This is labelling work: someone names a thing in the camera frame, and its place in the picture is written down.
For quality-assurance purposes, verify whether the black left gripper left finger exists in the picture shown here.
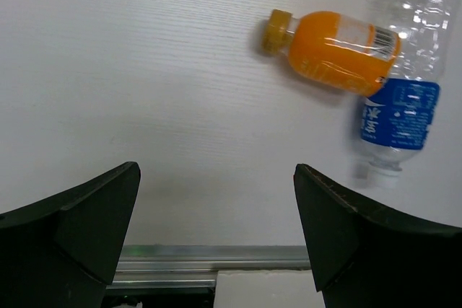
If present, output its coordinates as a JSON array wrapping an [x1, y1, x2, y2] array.
[[1, 162, 141, 307]]

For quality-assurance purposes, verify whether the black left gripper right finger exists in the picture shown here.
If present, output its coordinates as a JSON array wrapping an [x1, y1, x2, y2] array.
[[293, 164, 461, 307]]

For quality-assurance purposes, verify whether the clear bottle blue label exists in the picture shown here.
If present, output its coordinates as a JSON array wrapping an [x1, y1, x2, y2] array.
[[360, 0, 461, 188]]

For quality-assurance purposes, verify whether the orange juice bottle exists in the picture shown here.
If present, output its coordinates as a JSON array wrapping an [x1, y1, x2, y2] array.
[[261, 9, 401, 97]]

